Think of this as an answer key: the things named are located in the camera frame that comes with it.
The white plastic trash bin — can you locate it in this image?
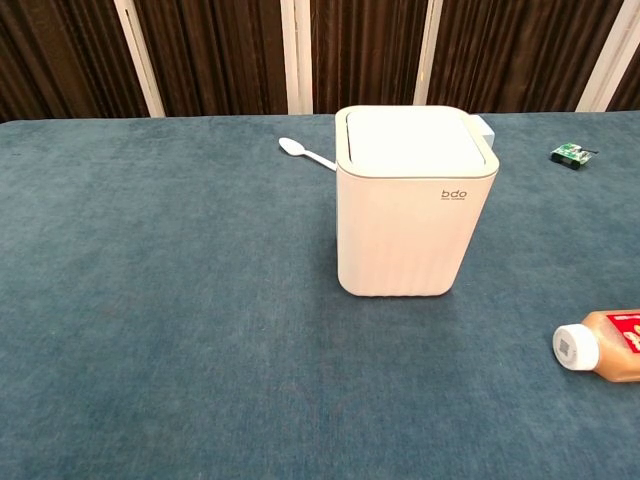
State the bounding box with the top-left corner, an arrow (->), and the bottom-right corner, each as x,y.
334,105 -> 501,299

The white plastic spoon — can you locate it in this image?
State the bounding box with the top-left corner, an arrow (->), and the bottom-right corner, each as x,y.
278,136 -> 337,170

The blue table cloth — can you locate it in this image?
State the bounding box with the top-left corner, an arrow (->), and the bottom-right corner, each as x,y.
0,111 -> 640,480

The dark brown curtain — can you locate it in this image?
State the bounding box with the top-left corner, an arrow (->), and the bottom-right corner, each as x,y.
0,0 -> 640,123

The small green toy tank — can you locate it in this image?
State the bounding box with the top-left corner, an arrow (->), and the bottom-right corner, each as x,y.
550,142 -> 601,169

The beige drink bottle white cap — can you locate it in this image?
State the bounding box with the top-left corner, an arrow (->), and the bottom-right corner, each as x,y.
551,309 -> 640,384

